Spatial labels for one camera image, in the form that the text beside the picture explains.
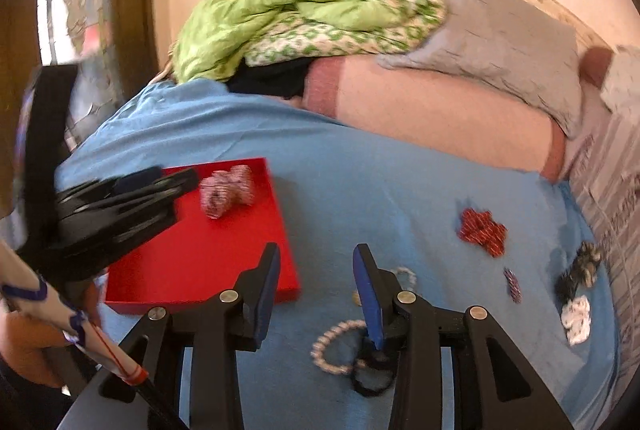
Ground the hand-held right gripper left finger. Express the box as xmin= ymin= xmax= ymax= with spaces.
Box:
xmin=57 ymin=242 xmax=282 ymax=430

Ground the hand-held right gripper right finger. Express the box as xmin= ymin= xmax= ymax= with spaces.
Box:
xmin=352 ymin=244 xmax=576 ymax=430

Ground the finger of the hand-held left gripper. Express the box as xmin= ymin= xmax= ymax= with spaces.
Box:
xmin=57 ymin=166 xmax=166 ymax=218
xmin=60 ymin=170 xmax=201 ymax=271

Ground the white pearl bracelet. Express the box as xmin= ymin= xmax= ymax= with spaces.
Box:
xmin=390 ymin=266 xmax=418 ymax=291

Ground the red tray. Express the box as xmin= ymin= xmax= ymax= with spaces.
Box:
xmin=102 ymin=157 xmax=302 ymax=317

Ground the pinkish pearl bracelet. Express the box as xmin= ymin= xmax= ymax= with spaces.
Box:
xmin=311 ymin=319 xmax=371 ymax=376

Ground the black hair tie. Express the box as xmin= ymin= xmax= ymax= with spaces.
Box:
xmin=350 ymin=330 xmax=396 ymax=398

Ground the cream pendant chain bracelet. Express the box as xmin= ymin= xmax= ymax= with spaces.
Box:
xmin=560 ymin=297 xmax=591 ymax=345

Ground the mottled gold beaded bracelet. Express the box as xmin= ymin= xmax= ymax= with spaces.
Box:
xmin=556 ymin=242 xmax=603 ymax=301

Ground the person's left hand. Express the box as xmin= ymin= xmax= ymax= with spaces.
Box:
xmin=0 ymin=282 xmax=103 ymax=388

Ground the pink striped scrunchie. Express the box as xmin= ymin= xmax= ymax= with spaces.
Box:
xmin=200 ymin=172 xmax=233 ymax=221
xmin=227 ymin=164 xmax=256 ymax=203

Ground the blue bed sheet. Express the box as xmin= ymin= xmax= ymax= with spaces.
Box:
xmin=52 ymin=77 xmax=623 ymax=430

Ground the red patterned scrunchie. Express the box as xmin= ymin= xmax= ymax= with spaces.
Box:
xmin=459 ymin=208 xmax=508 ymax=258

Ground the small striped hair clip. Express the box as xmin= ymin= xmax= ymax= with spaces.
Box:
xmin=502 ymin=267 xmax=523 ymax=303

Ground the black cloth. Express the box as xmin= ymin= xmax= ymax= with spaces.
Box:
xmin=227 ymin=57 xmax=313 ymax=100

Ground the pink bolster pillow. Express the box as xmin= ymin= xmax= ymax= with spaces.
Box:
xmin=302 ymin=55 xmax=568 ymax=183

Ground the green quilt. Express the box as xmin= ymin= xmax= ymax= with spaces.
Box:
xmin=172 ymin=0 xmax=381 ymax=83

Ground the brown striped white sheet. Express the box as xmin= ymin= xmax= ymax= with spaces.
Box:
xmin=562 ymin=110 xmax=640 ymax=361

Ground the grey pillow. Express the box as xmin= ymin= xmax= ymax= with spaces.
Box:
xmin=377 ymin=0 xmax=588 ymax=138

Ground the white green patterned blanket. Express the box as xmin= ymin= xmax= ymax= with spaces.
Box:
xmin=245 ymin=0 xmax=448 ymax=66

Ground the white pillow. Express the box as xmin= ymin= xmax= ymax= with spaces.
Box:
xmin=600 ymin=45 xmax=640 ymax=113

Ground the white cord with red band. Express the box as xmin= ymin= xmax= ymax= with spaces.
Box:
xmin=0 ymin=240 xmax=151 ymax=386

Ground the wooden door frame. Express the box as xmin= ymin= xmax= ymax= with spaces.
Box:
xmin=0 ymin=0 xmax=168 ymax=221

